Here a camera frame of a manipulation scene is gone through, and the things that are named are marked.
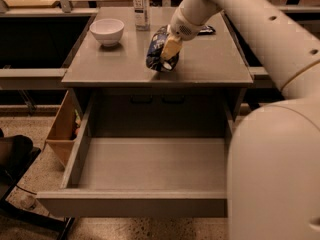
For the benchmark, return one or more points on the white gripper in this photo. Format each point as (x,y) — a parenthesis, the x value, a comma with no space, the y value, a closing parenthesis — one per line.
(182,27)

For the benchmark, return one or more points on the blue chip bag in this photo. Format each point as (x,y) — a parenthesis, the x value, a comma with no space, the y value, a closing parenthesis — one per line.
(153,57)

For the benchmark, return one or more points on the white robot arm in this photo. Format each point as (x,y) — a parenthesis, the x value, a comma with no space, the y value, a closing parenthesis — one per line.
(273,167)

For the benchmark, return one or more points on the open grey top drawer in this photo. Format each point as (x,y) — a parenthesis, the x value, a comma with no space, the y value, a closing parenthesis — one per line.
(155,156)

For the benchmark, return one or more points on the small dark snack packet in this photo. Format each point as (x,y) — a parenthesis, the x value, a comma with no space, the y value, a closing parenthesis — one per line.
(207,30)

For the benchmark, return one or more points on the grey metal cabinet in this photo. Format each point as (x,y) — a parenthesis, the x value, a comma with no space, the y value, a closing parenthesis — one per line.
(133,60)

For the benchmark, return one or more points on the clear plastic water bottle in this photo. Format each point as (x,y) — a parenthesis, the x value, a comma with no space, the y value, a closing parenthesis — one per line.
(141,14)

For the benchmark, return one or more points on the white ceramic bowl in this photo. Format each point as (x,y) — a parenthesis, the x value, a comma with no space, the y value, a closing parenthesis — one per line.
(107,32)

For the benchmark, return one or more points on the brown cardboard box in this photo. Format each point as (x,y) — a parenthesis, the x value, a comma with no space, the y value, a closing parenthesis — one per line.
(64,130)

